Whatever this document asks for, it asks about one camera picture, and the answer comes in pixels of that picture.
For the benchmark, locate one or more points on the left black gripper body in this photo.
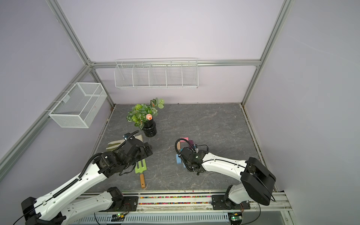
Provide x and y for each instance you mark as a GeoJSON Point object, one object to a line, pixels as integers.
{"type": "Point", "coordinates": [142, 154]}

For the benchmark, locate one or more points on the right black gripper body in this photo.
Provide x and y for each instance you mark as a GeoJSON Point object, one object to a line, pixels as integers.
{"type": "Point", "coordinates": [189, 167]}

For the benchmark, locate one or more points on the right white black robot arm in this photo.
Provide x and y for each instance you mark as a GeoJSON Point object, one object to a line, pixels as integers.
{"type": "Point", "coordinates": [256, 181]}

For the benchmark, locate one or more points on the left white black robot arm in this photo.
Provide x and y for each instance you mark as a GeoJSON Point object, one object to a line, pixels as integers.
{"type": "Point", "coordinates": [59, 208]}

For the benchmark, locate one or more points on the beige garden glove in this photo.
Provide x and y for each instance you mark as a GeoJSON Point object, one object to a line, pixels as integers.
{"type": "Point", "coordinates": [115, 144]}

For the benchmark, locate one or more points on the green artificial plant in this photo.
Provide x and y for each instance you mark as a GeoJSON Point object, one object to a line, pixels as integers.
{"type": "Point", "coordinates": [141, 114]}

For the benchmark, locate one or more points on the green garden fork wooden handle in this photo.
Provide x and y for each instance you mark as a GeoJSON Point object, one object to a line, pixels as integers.
{"type": "Point", "coordinates": [140, 168]}

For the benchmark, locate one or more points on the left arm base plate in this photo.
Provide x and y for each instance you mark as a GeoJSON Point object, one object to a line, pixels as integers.
{"type": "Point", "coordinates": [123, 204]}

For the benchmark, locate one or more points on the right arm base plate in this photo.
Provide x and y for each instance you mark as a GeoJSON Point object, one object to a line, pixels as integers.
{"type": "Point", "coordinates": [219, 202]}

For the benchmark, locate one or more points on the white slotted cable duct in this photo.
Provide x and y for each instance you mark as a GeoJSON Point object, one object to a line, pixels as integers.
{"type": "Point", "coordinates": [155, 219]}

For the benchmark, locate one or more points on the white wire basket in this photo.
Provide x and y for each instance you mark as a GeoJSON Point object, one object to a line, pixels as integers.
{"type": "Point", "coordinates": [80, 105]}

